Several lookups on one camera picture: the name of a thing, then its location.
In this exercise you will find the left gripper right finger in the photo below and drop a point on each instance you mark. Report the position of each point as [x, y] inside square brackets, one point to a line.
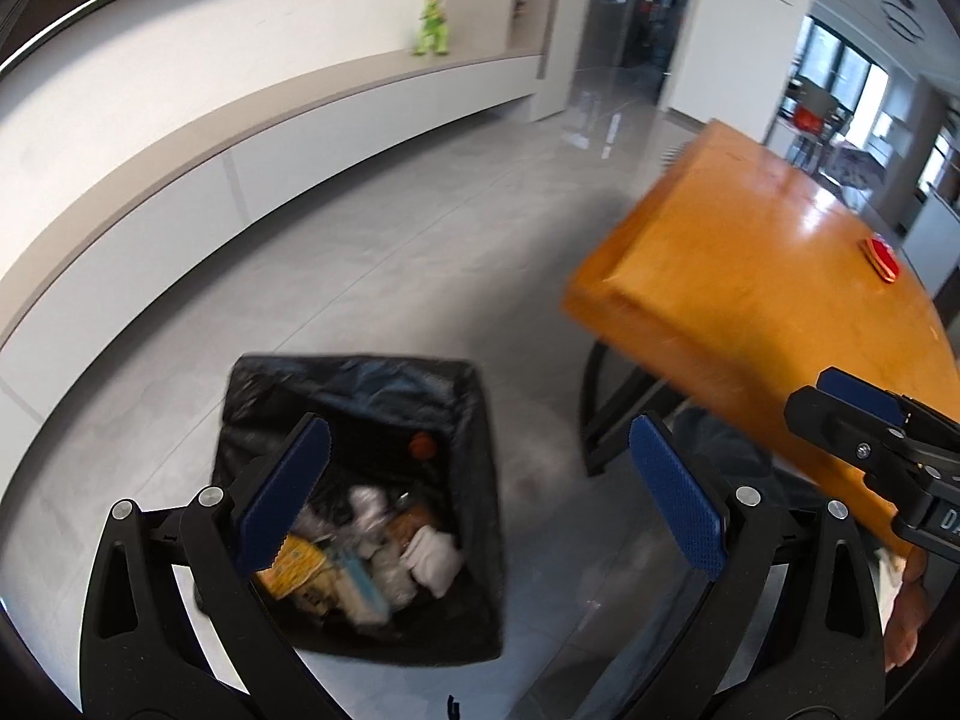
[787, 625]

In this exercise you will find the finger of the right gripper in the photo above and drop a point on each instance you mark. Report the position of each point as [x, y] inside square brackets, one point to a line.
[907, 498]
[882, 413]

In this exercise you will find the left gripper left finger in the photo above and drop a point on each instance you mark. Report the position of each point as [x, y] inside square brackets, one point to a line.
[139, 656]

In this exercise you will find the black trash bag bin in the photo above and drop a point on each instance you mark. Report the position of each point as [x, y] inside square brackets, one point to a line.
[411, 445]

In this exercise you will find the person's right hand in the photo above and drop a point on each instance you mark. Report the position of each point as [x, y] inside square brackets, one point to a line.
[909, 613]

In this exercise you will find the red table tennis paddle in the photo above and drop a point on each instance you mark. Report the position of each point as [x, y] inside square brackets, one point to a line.
[881, 257]

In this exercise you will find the white kitchen counter cabinet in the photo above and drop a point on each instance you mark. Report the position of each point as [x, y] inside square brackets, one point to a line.
[932, 245]

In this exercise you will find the yellow snack packet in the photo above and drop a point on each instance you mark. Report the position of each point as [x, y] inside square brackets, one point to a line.
[297, 562]

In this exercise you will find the orange wooden table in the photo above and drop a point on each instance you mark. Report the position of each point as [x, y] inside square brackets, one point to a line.
[737, 280]

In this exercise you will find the red dining chair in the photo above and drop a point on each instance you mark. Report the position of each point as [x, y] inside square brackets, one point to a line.
[806, 121]

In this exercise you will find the white crumpled tissue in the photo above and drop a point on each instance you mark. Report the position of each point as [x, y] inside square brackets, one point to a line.
[432, 560]

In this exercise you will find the green dinosaur toy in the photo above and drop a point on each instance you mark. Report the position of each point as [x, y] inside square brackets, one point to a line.
[433, 34]

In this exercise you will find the long white wall cabinet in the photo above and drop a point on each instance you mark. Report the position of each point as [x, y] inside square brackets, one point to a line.
[110, 254]

